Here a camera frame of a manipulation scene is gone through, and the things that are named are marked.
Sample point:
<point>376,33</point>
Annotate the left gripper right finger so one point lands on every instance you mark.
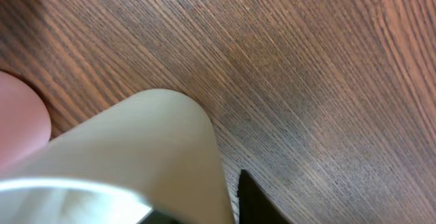
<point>254,206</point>

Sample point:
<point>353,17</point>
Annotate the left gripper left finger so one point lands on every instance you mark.
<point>157,217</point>

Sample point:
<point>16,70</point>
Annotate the pale green cup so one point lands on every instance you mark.
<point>155,150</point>

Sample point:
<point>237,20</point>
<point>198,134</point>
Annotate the pink cup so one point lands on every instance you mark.
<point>25,121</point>

